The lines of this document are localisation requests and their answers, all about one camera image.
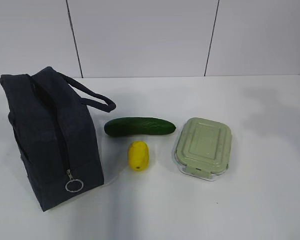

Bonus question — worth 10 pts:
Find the green cucumber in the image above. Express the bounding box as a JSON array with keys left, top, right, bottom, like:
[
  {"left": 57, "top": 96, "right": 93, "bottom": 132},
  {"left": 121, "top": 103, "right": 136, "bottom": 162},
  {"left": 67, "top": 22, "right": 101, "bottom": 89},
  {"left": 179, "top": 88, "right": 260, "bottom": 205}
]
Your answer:
[{"left": 103, "top": 117, "right": 176, "bottom": 137}]

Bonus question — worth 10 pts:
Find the yellow lemon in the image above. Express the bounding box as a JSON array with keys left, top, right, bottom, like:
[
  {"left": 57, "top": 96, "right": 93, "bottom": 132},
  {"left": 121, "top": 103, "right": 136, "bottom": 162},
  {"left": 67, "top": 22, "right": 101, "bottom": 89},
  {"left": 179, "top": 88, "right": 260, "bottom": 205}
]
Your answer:
[{"left": 127, "top": 141, "right": 150, "bottom": 172}]

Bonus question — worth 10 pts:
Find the green lid glass container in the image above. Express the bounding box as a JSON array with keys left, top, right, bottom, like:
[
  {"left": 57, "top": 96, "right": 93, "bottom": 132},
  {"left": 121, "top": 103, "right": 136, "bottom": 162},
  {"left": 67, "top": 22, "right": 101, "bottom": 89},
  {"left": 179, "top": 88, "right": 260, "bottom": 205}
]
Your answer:
[{"left": 174, "top": 117, "right": 232, "bottom": 182}]

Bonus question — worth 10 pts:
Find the dark blue lunch bag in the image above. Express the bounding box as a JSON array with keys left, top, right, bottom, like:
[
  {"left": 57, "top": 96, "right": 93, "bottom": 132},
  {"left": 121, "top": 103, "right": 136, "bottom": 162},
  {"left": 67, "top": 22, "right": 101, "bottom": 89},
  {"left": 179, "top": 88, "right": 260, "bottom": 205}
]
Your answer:
[{"left": 0, "top": 66, "right": 116, "bottom": 211}]

